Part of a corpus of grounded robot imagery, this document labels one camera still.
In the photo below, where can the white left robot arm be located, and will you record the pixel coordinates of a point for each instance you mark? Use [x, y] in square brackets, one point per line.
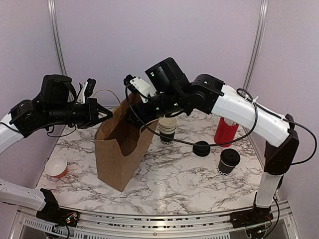
[20, 123]

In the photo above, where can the aluminium left corner post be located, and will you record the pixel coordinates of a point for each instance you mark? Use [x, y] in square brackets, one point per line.
[56, 36]

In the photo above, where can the red ribbed metal bucket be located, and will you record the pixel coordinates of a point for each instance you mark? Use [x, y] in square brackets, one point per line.
[225, 132]

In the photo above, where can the single black paper cup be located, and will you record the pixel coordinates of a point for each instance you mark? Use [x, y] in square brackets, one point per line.
[225, 169]

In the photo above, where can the brown paper bag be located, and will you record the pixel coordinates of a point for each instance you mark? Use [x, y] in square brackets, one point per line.
[119, 148]

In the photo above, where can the stack of black cup lids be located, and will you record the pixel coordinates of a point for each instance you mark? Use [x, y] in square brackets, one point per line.
[201, 148]

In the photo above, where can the black plastic cup lid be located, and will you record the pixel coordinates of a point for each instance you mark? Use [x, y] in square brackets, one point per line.
[230, 157]

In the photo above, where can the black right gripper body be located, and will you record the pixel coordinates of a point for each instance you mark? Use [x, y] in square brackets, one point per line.
[169, 102]

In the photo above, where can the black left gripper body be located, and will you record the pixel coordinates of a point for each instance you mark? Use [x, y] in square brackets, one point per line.
[59, 114]

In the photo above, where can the stack of black paper cups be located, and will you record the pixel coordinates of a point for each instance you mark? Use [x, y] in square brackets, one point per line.
[167, 128]

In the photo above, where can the orange paper bowl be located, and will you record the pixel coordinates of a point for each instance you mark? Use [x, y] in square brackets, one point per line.
[56, 166]

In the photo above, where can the aluminium right corner post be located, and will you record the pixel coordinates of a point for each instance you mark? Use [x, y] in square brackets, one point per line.
[261, 25]

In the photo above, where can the aluminium corner post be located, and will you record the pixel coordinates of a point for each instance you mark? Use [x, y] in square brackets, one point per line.
[56, 36]
[261, 25]

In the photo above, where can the aluminium front rail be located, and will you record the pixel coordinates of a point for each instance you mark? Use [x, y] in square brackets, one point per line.
[220, 225]

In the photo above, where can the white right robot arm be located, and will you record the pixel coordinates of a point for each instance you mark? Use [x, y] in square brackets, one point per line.
[212, 96]

